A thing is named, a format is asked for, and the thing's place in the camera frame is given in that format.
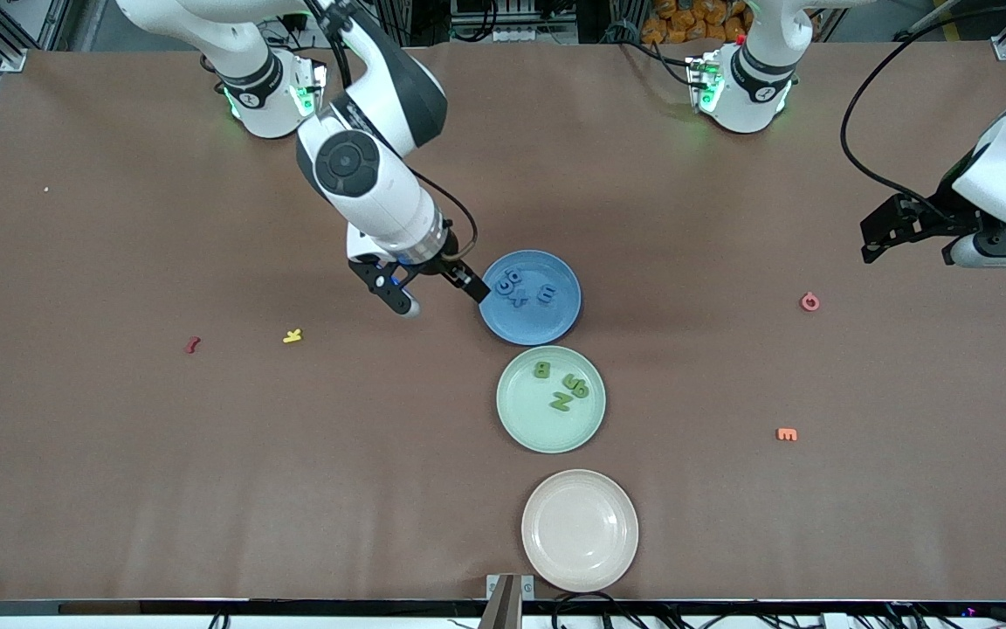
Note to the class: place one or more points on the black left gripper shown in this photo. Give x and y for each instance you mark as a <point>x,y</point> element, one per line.
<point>935,215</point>

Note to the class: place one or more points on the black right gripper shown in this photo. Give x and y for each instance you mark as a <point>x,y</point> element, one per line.
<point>444,265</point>

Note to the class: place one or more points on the blue letter c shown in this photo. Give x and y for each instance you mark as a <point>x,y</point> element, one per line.
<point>500,286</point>

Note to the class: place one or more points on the blue letter a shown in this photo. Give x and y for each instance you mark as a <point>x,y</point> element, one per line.
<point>514,278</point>

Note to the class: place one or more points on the blue letter X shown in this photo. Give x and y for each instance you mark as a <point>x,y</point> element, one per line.
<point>516,298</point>

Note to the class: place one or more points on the blue letter E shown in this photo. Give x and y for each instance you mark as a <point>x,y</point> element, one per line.
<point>546,294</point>

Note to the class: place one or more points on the green letter B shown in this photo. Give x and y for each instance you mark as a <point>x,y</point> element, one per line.
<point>541,369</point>
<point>582,390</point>

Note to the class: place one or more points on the green letter u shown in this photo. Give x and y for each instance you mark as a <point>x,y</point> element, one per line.
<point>568,381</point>

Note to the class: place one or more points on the green letter N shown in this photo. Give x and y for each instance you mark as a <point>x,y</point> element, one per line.
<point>561,402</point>

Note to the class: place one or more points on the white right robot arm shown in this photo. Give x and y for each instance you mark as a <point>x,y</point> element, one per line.
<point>363,131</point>

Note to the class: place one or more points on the blue plate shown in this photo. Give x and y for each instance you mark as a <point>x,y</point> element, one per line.
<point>538,323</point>

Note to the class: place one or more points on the pink letter O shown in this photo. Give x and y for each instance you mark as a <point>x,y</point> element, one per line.
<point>803,303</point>

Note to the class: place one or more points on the pale green plate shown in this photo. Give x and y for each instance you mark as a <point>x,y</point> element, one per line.
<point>538,424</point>

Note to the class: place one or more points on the yellow letter k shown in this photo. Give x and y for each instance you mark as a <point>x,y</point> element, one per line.
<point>292,336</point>

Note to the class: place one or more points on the orange letter E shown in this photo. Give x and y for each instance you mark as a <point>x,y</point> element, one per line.
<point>787,434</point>

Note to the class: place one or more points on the beige plate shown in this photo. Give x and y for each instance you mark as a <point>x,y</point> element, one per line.
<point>580,533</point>

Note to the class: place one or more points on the red letter r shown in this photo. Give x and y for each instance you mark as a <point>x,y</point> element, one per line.
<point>193,345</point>

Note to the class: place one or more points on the bag of oranges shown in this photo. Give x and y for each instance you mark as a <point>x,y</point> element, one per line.
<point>695,17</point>

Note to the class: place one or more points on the grey metal camera post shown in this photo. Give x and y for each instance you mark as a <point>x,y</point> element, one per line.
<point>503,603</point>

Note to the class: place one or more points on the black table edge rail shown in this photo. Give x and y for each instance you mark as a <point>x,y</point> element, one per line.
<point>293,607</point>

